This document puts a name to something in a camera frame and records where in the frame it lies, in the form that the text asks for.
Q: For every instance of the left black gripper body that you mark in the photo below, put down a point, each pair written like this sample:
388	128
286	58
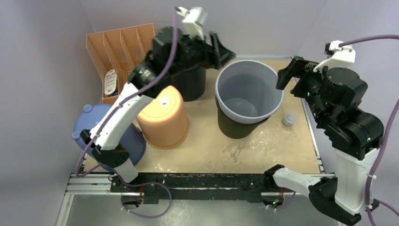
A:
208	59

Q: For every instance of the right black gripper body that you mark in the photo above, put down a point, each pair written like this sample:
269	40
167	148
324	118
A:
297	74

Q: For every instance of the dark navy cylindrical bin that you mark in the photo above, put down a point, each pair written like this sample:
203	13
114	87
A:
191	83

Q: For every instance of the grey plastic bucket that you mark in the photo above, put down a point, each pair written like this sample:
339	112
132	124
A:
246	91

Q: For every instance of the black ribbed bin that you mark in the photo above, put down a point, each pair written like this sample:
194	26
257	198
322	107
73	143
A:
233	129

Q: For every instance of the orange plastic bucket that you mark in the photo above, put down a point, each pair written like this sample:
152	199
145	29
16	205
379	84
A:
164	122

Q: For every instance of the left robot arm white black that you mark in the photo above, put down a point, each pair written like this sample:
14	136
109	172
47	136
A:
172	52

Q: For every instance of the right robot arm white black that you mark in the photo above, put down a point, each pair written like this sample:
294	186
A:
333	95

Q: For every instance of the small clear plastic cup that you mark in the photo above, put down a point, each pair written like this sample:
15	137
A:
289	119

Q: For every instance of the orange plastic file organizer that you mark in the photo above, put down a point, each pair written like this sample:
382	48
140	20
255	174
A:
120	50

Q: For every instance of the white oval package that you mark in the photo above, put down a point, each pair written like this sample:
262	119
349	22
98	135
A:
110	83

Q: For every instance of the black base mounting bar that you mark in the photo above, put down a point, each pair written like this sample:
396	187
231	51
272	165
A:
253	188

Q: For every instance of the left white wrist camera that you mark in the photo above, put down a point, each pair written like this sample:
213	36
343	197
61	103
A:
193	20

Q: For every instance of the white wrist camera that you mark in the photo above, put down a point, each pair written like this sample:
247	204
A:
193	20
341	57

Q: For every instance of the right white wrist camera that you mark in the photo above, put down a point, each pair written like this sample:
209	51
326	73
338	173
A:
341	57

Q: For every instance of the aluminium frame rail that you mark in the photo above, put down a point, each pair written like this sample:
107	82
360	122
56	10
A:
97	183

